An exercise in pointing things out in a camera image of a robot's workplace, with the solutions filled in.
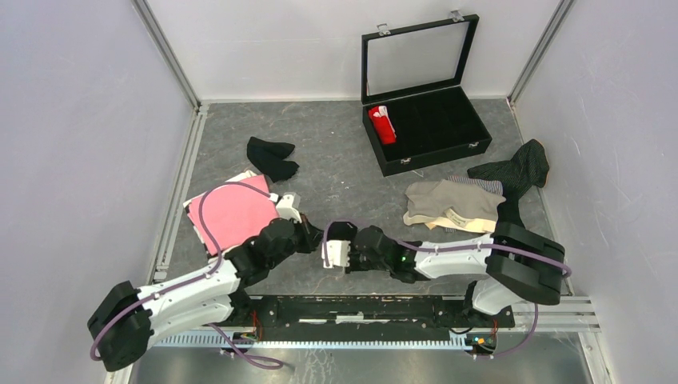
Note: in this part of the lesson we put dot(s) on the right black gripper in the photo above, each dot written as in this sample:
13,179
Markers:
352,267

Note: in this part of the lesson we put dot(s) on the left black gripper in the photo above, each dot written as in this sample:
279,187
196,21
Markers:
312,235

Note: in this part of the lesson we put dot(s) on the beige grey ribbed underwear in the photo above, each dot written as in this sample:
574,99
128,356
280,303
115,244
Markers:
452,205

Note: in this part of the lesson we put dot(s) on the red boxer briefs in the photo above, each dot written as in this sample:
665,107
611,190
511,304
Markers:
379,116

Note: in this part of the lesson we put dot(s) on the black display case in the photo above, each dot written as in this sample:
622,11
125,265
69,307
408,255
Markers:
416,72

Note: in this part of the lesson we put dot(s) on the black underwear with beige band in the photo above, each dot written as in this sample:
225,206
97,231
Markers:
342,231

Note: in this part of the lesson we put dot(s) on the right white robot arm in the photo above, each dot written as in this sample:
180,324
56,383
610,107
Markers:
513,264

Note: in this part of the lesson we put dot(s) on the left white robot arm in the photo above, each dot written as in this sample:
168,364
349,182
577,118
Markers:
131,320

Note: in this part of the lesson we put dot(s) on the grey striped underwear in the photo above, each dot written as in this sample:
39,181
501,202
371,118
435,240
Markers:
493,187

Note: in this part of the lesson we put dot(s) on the dark striped black underwear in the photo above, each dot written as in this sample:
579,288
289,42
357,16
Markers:
528,167

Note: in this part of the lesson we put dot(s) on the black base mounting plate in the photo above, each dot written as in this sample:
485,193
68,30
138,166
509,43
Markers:
362,318

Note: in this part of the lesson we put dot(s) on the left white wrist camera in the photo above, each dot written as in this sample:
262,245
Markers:
286,205

